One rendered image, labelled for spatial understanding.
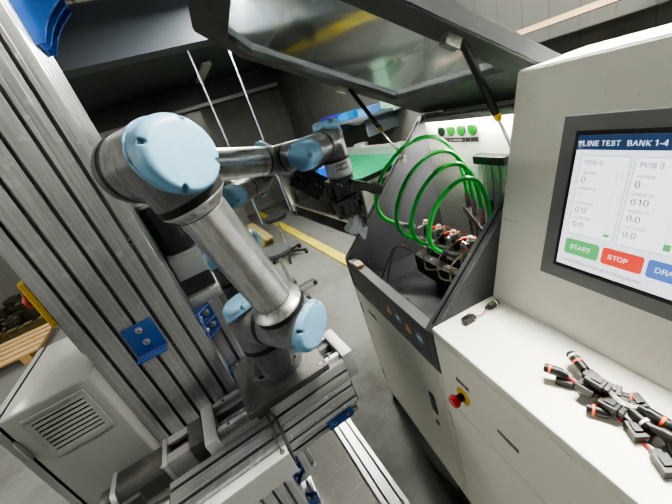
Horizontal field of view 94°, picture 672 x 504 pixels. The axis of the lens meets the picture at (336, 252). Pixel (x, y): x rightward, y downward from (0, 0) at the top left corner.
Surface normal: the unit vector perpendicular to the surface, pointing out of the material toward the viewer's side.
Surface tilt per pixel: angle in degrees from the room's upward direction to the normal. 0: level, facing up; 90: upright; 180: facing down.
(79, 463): 90
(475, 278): 90
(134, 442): 90
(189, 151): 83
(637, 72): 76
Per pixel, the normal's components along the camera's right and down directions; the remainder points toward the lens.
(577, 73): -0.94, 0.18
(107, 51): 0.46, 0.24
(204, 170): 0.77, -0.11
